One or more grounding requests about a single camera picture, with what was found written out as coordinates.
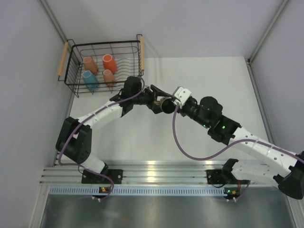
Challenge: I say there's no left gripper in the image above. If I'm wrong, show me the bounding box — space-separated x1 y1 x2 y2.
132 85 171 114

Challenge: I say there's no dark brown mug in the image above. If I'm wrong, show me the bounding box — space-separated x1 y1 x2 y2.
154 97 175 114

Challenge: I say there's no pink printed mug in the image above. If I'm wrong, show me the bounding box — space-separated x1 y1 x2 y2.
103 69 116 87

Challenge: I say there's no orange mug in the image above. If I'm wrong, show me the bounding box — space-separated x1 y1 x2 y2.
102 54 118 74

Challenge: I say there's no blue mug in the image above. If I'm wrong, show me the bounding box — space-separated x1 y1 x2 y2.
82 70 99 91

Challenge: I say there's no salmon dotted mug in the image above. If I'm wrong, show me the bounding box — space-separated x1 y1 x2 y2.
83 57 98 75

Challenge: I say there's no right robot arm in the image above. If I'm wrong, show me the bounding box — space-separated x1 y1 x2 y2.
175 95 304 200

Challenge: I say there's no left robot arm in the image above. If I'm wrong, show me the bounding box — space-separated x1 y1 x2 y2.
56 76 174 183

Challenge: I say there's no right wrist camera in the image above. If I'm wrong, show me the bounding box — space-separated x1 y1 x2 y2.
172 86 192 108

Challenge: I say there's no right wooden rack handle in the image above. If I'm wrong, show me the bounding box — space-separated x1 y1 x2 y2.
140 36 145 71

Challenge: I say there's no wooden rack handle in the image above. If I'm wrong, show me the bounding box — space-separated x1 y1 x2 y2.
140 36 145 71
57 41 69 79

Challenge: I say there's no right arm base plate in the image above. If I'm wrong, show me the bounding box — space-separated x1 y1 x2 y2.
206 169 249 187

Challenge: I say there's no right aluminium frame post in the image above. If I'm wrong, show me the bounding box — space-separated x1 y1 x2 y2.
247 0 292 65

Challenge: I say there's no aluminium frame post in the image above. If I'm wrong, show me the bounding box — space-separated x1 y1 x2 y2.
38 0 72 48
247 0 292 65

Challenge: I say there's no aluminium mounting rail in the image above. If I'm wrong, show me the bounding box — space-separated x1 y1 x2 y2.
40 160 296 186

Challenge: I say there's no black wire dish rack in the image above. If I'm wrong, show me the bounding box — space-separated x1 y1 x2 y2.
63 34 143 97

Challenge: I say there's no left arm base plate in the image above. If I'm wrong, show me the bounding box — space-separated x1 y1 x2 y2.
81 169 123 184

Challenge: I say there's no left wooden rack handle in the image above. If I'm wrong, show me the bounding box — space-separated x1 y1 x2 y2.
57 41 69 79

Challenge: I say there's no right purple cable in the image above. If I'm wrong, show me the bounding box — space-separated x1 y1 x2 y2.
172 104 304 201

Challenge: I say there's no left aluminium frame post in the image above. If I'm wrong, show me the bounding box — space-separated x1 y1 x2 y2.
38 0 72 48

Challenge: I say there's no perforated cable duct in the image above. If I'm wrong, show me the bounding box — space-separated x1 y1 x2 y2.
49 186 228 196

